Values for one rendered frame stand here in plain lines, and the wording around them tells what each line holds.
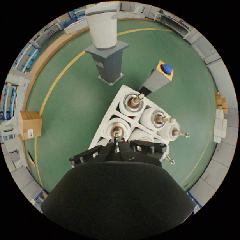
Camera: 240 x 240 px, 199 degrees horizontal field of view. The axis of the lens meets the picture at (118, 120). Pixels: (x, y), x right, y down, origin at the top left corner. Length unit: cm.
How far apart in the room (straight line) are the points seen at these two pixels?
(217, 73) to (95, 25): 546
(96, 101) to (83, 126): 22
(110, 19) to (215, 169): 558
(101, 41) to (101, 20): 9
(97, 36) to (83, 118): 51
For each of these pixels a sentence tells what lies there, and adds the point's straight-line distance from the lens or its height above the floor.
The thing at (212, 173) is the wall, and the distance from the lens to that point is 537.
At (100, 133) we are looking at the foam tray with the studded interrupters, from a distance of 33.
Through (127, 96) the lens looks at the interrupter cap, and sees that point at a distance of 25.
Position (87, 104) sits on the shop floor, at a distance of 54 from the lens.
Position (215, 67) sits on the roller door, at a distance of 541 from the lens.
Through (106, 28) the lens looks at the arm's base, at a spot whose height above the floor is 40.
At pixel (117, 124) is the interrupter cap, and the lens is 24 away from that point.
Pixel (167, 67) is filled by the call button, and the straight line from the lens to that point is 29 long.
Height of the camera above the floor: 49
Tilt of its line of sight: 86 degrees down
